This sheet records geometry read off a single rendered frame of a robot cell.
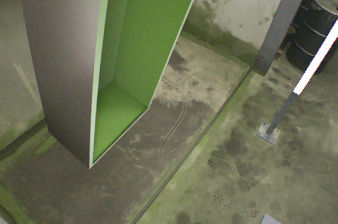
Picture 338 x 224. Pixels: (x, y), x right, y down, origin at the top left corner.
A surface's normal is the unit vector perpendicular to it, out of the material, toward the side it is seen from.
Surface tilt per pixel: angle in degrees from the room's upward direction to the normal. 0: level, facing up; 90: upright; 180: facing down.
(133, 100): 12
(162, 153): 0
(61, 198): 0
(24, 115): 57
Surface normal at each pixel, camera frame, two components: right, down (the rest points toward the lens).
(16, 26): 0.75, 0.04
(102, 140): 0.29, -0.58
